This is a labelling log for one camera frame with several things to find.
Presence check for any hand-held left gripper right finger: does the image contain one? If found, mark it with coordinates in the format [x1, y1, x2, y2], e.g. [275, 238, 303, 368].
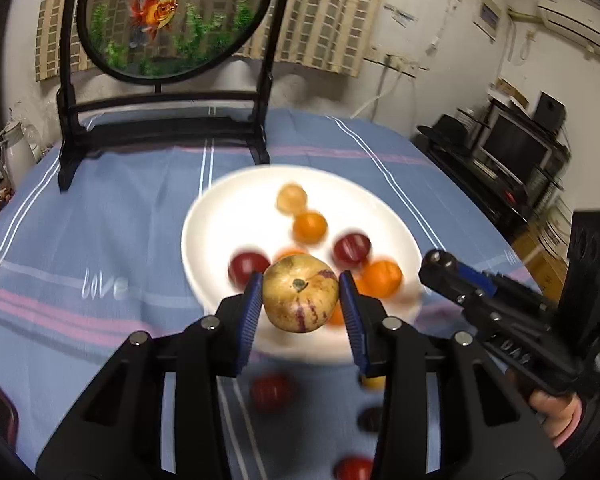
[337, 270, 566, 480]

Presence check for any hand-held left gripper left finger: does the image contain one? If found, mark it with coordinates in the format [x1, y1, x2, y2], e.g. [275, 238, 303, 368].
[35, 271, 266, 480]

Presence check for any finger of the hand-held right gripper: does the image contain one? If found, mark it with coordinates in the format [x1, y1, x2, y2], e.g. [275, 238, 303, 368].
[452, 260, 546, 311]
[419, 251, 501, 331]

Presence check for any large dark red plum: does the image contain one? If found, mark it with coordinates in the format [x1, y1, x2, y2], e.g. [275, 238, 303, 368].
[228, 252, 271, 288]

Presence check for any beige purple-striped pepino melon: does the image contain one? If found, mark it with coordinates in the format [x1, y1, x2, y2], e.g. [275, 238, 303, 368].
[262, 255, 340, 334]

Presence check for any large dimpled mandarin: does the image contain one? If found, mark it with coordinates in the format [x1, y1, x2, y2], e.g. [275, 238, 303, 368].
[272, 246, 308, 263]

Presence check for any white round plate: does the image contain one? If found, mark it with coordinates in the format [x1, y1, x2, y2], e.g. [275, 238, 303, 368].
[181, 164, 423, 366]

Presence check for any smooth small orange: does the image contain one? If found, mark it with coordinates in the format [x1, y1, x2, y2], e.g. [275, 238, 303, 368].
[293, 211, 328, 243]

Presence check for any yellow spotted pear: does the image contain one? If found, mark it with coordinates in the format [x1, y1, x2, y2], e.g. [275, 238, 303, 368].
[276, 183, 308, 214]

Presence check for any person's right hand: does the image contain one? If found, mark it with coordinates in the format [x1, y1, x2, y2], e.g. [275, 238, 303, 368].
[527, 390, 583, 448]

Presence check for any red round fruit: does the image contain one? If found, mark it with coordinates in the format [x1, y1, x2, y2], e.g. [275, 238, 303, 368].
[251, 374, 296, 411]

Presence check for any black computer desk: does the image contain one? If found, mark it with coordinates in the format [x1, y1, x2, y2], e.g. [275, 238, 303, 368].
[414, 105, 572, 243]

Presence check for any dark purple plum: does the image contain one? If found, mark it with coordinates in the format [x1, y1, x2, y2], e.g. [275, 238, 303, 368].
[357, 406, 383, 433]

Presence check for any computer monitor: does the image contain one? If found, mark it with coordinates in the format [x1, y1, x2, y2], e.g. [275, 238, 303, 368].
[481, 110, 554, 184]

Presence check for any black hat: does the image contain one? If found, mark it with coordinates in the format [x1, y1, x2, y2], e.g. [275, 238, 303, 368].
[417, 114, 474, 150]

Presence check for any blue striped tablecloth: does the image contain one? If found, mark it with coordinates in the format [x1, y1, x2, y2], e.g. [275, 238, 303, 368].
[0, 107, 556, 480]

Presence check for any black speaker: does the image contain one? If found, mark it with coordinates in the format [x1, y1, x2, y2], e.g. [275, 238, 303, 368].
[535, 92, 567, 134]

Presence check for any cardboard box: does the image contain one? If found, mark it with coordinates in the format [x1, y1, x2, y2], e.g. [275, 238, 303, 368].
[494, 78, 529, 109]

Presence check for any goldfish round screen stand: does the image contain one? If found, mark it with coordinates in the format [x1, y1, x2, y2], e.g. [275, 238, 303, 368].
[57, 0, 299, 192]

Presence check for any white air conditioner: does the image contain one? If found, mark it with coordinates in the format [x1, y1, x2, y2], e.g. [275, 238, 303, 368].
[536, 0, 600, 58]

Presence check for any checked beige curtain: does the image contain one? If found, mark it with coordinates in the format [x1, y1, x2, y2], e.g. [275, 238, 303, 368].
[34, 0, 392, 82]

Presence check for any white jug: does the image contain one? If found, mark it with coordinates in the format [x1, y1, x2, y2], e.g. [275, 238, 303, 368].
[0, 120, 37, 182]

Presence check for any white cable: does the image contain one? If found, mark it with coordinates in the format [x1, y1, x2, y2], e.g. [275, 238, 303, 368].
[354, 55, 392, 122]

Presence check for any white wall panel box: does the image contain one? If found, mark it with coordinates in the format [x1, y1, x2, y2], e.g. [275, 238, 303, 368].
[472, 0, 502, 42]

